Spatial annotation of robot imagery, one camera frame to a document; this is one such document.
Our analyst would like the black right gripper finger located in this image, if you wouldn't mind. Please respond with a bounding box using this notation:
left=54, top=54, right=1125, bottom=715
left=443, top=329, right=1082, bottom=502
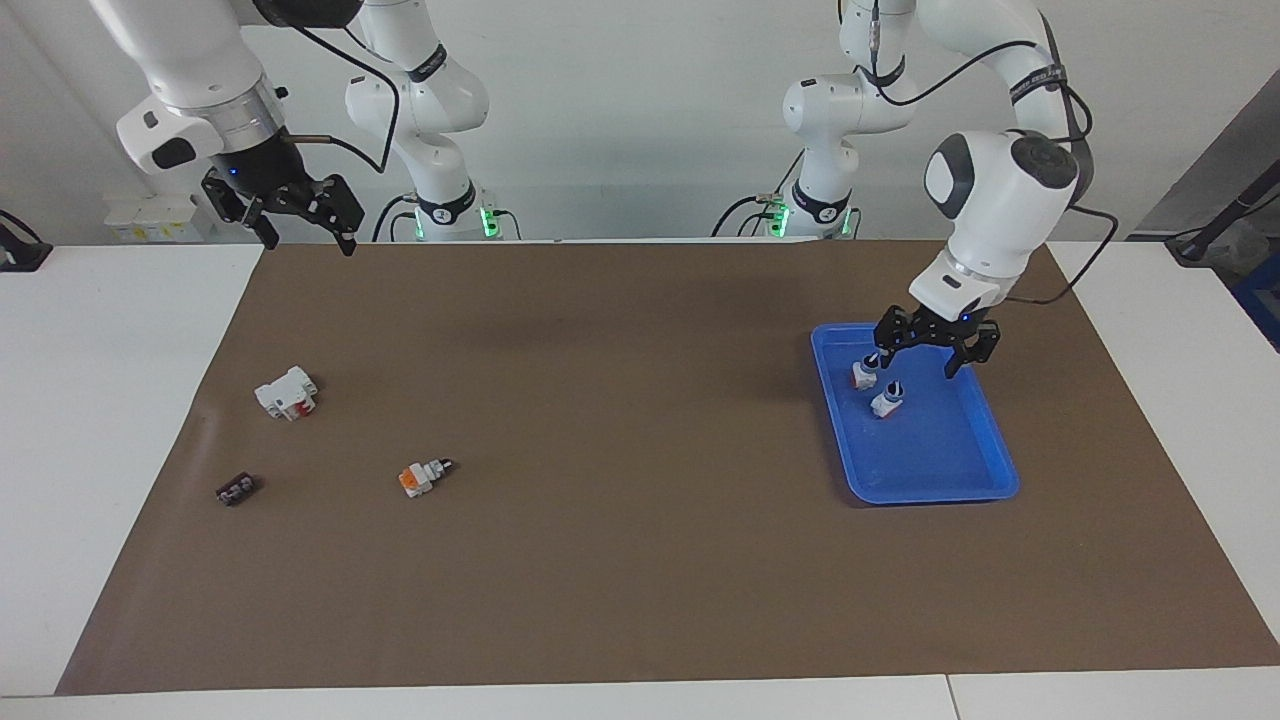
left=295, top=175, right=366, bottom=257
left=202, top=175, right=280, bottom=252

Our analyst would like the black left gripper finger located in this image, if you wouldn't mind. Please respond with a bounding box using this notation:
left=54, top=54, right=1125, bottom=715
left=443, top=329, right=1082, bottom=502
left=873, top=307, right=912, bottom=370
left=944, top=324, right=1002, bottom=382

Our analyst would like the white box in background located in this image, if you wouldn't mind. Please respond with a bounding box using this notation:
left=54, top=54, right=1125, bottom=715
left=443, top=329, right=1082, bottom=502
left=103, top=195, right=216, bottom=243

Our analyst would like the blue plastic tray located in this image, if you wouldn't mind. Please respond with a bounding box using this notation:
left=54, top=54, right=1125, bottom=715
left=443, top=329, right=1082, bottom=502
left=810, top=321, right=1021, bottom=506

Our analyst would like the white circuit breaker red lever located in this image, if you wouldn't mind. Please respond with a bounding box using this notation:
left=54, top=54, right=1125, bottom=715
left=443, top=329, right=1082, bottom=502
left=254, top=366, right=320, bottom=422

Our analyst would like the blue crate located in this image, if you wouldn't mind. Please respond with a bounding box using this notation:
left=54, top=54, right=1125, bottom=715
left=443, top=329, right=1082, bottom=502
left=1232, top=250, right=1280, bottom=353

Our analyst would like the brown paper table mat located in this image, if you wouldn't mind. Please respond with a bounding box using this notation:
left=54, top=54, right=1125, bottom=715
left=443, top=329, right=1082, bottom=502
left=55, top=240, right=1280, bottom=696

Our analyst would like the black right base cable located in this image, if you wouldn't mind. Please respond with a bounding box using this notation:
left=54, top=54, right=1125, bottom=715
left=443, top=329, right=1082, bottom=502
left=372, top=193, right=416, bottom=243

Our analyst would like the black base cable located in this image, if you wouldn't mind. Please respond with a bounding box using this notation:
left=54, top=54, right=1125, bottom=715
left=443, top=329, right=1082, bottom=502
left=372, top=193, right=416, bottom=243
left=712, top=150, right=806, bottom=238

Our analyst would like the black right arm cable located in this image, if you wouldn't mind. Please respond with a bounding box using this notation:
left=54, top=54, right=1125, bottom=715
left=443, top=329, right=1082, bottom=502
left=283, top=25, right=402, bottom=175

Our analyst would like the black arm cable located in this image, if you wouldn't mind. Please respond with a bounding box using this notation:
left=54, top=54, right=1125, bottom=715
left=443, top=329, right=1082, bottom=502
left=865, top=0, right=1121, bottom=306
left=283, top=25, right=402, bottom=175

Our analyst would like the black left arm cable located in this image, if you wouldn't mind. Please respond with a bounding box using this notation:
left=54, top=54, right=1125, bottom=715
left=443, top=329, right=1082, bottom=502
left=865, top=0, right=1121, bottom=306

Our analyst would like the black left base cable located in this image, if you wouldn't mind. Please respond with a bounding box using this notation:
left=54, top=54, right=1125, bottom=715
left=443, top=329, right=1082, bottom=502
left=712, top=150, right=806, bottom=238

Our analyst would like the black clamp mount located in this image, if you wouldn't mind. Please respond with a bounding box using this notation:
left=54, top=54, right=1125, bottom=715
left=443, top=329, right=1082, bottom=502
left=0, top=210, right=53, bottom=273

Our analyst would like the black stand with cable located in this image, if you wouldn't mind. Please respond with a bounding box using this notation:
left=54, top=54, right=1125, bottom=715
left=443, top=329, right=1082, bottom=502
left=1165, top=160, right=1280, bottom=266

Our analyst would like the knob switch with orange base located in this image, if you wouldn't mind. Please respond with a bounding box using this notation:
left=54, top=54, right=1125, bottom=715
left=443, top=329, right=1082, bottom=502
left=398, top=458, right=454, bottom=499

